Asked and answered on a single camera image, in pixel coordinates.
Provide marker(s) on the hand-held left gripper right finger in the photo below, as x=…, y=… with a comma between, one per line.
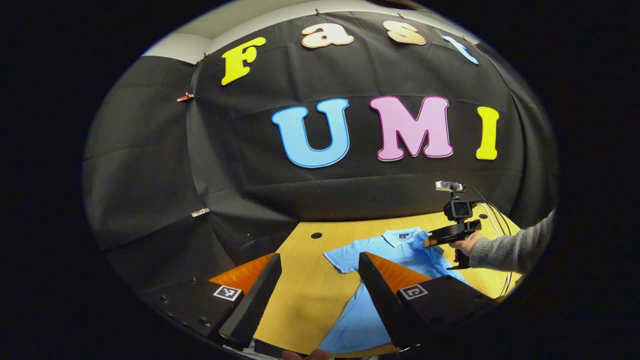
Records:
x=382, y=307

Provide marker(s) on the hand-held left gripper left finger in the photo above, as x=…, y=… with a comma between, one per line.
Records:
x=252, y=312

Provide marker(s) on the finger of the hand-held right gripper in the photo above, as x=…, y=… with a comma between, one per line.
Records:
x=452, y=232

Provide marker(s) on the light blue T-shirt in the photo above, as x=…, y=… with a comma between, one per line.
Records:
x=405, y=250

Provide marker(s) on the silver cloth clip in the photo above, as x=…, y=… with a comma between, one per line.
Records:
x=200, y=212

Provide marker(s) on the black backdrop cloth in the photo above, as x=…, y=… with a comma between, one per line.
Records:
x=150, y=175

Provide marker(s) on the red cloth clip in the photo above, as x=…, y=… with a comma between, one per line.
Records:
x=185, y=97

